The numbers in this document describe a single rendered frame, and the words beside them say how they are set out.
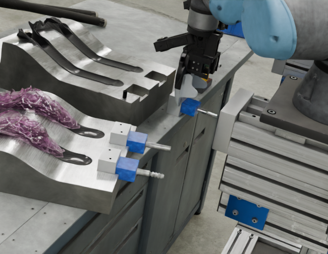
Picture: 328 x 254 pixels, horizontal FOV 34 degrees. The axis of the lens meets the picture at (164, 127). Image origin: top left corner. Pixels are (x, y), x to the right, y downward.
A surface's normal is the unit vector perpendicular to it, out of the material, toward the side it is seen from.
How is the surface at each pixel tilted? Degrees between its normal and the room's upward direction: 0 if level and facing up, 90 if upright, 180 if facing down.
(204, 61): 90
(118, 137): 90
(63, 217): 0
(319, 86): 73
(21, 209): 0
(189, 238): 0
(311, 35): 87
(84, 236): 90
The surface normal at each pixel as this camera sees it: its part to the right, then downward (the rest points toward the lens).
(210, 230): 0.15, -0.86
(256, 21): -0.94, 0.14
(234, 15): 0.25, 0.51
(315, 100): -0.65, -0.03
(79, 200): -0.14, 0.48
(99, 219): 0.90, 0.32
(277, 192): -0.41, 0.40
